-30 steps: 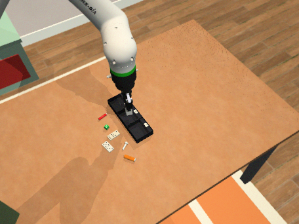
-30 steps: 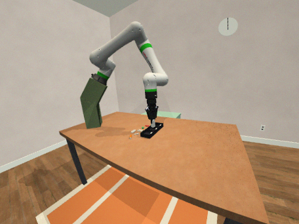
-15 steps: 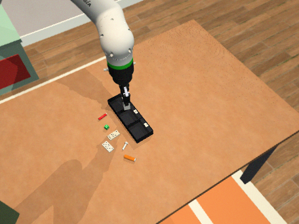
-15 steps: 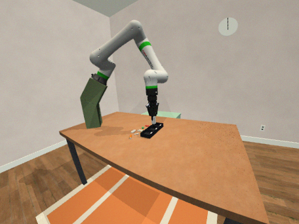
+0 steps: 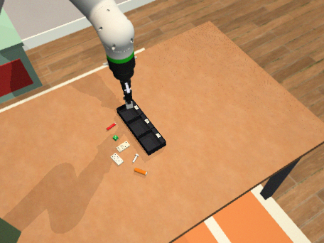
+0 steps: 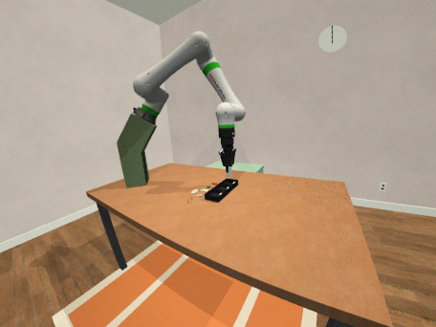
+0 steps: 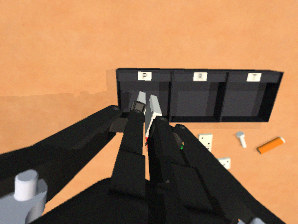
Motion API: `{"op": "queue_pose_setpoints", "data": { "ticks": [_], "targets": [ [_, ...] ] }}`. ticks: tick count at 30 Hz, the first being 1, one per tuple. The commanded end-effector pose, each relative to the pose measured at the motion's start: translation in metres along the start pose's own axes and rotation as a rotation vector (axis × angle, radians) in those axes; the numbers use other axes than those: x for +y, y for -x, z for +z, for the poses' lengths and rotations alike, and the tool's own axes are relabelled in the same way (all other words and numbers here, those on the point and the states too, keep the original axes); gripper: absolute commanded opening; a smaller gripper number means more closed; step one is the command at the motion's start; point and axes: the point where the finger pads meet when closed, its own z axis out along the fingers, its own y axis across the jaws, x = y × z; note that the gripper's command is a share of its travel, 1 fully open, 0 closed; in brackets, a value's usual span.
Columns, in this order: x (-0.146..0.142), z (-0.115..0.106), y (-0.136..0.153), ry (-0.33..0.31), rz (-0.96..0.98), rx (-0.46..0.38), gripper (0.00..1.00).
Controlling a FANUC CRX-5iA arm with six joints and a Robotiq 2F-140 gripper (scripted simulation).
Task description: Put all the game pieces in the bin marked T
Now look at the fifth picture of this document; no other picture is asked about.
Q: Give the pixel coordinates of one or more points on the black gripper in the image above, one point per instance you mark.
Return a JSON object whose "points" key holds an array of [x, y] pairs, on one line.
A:
{"points": [[125, 79]]}

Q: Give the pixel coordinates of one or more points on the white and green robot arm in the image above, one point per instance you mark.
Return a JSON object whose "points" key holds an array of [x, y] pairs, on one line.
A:
{"points": [[115, 31]]}

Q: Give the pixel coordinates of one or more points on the white domino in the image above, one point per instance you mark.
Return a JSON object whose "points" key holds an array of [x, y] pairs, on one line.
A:
{"points": [[116, 159], [123, 146]]}

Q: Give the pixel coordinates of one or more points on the black rack of bins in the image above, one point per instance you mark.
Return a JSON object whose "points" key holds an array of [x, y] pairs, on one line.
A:
{"points": [[142, 128]]}

